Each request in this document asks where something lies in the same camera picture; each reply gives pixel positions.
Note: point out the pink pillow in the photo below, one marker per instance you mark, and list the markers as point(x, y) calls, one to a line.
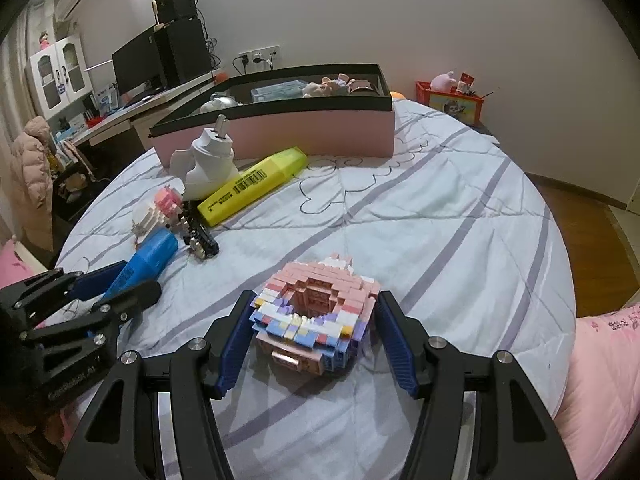
point(15, 265)

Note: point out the white glass door cabinet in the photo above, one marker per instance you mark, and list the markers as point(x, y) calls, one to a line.
point(57, 77)

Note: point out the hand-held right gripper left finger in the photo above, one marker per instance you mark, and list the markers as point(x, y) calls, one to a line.
point(235, 347)

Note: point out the white wall socket strip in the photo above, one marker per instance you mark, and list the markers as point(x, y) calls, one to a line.
point(259, 56)

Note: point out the small pink brick figure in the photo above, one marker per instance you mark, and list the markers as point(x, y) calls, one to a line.
point(160, 205)

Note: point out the white desk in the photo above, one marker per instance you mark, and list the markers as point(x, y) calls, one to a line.
point(120, 120)

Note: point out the white plug adapter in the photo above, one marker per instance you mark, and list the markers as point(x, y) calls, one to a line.
point(212, 160)

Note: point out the small pink doll figure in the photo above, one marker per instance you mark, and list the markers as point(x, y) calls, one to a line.
point(46, 40)

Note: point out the blue highlighter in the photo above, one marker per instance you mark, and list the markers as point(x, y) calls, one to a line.
point(150, 255)

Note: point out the small black studded toy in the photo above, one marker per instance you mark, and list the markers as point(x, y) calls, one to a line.
point(202, 240)

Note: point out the black speaker box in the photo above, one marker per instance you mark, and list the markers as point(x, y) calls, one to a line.
point(172, 6)

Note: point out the black computer tower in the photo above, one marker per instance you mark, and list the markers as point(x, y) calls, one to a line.
point(182, 52)

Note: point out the yellow highlighter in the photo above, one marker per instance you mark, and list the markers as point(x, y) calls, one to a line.
point(250, 185)

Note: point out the pink padded coat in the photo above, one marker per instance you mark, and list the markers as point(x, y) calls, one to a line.
point(32, 180)

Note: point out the pink building brick model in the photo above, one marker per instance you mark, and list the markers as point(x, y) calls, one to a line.
point(320, 305)

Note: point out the rose gold metal object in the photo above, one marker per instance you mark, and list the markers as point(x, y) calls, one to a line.
point(364, 86)

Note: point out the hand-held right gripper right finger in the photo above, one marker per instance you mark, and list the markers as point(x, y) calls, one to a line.
point(400, 347)

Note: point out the clear plastic box with label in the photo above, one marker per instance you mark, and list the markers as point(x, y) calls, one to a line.
point(277, 92)

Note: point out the small doll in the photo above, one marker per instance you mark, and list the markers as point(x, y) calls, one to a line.
point(340, 82)

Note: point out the red storage crate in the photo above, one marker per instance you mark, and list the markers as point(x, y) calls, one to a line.
point(450, 106)

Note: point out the black computer monitor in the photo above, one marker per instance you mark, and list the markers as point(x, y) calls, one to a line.
point(137, 62)

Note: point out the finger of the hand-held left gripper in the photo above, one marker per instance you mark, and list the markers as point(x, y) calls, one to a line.
point(100, 277)
point(135, 296)

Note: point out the pink box with black rim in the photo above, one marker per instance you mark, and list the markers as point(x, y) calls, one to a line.
point(300, 135)

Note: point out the silver round object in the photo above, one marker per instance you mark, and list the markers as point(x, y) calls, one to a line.
point(220, 105)

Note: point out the orange ball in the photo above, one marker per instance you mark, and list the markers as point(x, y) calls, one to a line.
point(398, 96)

